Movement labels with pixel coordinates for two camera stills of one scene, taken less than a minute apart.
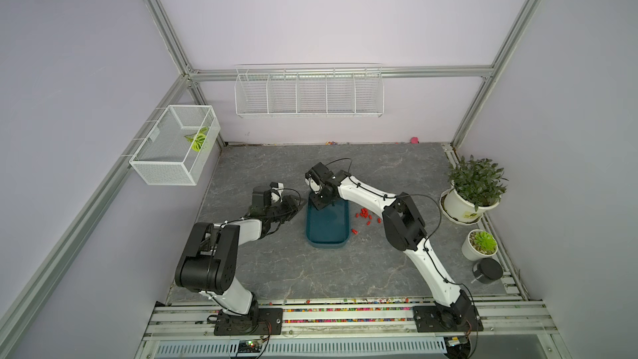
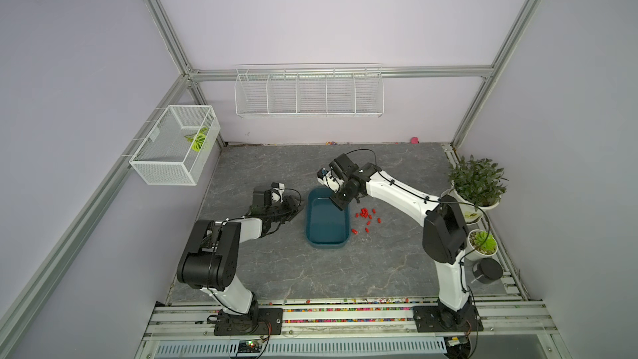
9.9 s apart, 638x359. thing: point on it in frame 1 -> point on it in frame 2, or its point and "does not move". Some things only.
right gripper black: (316, 201) -> (339, 201)
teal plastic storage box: (329, 226) does not move
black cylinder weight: (487, 271) does not move
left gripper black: (291, 206) does not move
